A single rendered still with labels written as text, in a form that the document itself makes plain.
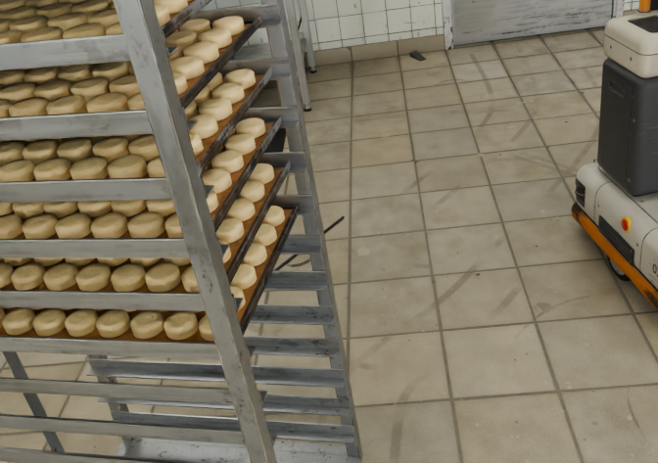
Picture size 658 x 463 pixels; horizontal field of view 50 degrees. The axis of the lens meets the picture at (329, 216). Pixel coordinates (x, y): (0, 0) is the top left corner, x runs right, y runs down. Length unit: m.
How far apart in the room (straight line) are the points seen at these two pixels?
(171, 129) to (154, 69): 0.07
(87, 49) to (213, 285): 0.32
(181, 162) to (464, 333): 1.62
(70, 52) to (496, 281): 1.92
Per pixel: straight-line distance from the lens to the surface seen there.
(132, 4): 0.78
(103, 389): 1.20
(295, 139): 1.30
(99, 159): 1.01
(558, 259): 2.65
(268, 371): 1.67
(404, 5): 4.63
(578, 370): 2.22
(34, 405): 1.69
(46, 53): 0.89
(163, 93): 0.80
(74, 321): 1.19
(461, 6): 4.70
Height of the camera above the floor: 1.53
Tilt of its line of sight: 31 degrees down
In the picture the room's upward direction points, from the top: 10 degrees counter-clockwise
